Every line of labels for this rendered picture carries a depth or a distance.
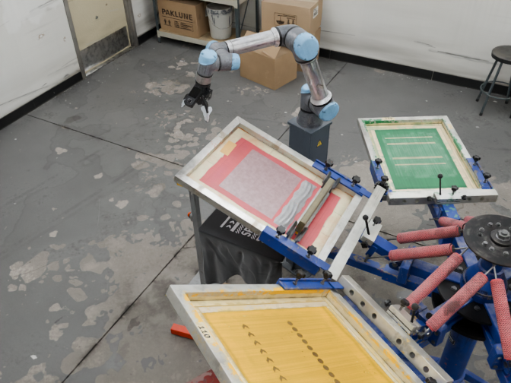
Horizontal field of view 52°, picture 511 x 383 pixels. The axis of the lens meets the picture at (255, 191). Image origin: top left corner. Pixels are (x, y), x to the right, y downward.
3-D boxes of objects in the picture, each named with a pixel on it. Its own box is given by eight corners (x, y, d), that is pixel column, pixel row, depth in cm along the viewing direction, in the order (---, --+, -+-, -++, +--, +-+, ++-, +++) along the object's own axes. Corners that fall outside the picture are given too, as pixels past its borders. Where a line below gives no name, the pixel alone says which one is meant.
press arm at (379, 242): (357, 241, 248) (361, 235, 244) (361, 232, 252) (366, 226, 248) (388, 261, 245) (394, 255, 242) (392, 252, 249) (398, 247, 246)
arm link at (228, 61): (232, 47, 246) (211, 48, 241) (242, 56, 238) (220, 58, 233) (230, 63, 250) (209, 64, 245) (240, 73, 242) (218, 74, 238)
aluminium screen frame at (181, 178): (172, 180, 246) (174, 175, 243) (236, 121, 285) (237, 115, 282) (317, 273, 234) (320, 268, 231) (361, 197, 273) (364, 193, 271)
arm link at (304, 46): (328, 102, 293) (300, 20, 254) (343, 115, 283) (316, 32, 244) (310, 115, 292) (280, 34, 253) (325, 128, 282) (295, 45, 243)
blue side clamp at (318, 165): (308, 172, 276) (312, 163, 271) (312, 167, 279) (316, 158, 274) (357, 203, 272) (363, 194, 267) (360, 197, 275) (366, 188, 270)
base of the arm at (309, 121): (309, 111, 311) (309, 96, 305) (328, 121, 302) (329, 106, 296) (291, 121, 303) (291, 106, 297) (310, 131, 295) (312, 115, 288)
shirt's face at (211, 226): (198, 229, 272) (198, 229, 271) (239, 182, 301) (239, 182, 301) (281, 261, 254) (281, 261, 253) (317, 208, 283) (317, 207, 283)
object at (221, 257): (206, 285, 297) (199, 231, 270) (209, 280, 300) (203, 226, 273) (279, 315, 280) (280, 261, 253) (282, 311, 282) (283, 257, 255)
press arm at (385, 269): (236, 226, 285) (236, 218, 282) (242, 219, 289) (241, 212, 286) (472, 313, 239) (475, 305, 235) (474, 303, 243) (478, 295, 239)
